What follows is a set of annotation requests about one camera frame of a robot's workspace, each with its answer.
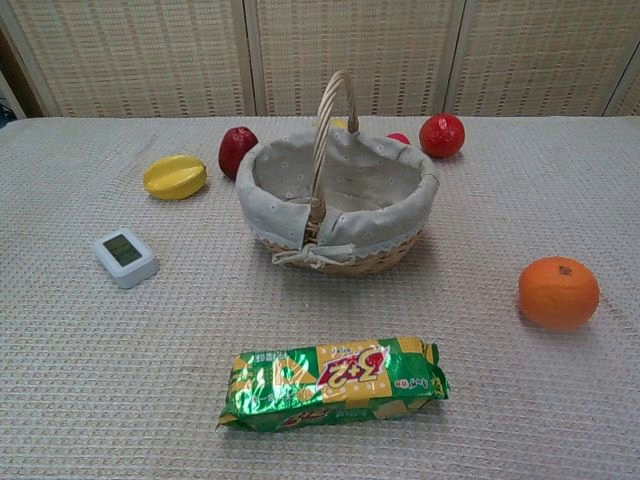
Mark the white digital timer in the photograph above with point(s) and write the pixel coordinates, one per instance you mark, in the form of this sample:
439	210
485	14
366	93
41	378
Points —
125	257

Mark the wicker basket with cloth lining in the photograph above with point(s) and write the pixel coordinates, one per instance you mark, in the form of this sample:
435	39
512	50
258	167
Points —
350	210

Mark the beige woven tablecloth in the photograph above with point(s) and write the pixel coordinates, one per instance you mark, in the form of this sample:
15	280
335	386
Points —
100	375

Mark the green cracker packet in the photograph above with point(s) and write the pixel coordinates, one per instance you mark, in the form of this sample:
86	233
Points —
330	390

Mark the bright red round fruit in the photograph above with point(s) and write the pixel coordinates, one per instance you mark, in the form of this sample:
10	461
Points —
442	135

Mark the dark red apple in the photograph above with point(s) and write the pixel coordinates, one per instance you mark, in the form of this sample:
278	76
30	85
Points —
235	147

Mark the small red fruit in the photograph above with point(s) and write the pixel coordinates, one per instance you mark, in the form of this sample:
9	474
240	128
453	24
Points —
398	137

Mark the orange fruit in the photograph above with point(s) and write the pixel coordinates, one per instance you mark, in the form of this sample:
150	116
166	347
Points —
557	295

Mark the yellow starfruit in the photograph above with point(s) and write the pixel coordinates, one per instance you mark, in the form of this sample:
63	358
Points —
172	177

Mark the small yellow fruit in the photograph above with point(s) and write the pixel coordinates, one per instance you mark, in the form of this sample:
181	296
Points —
339	123

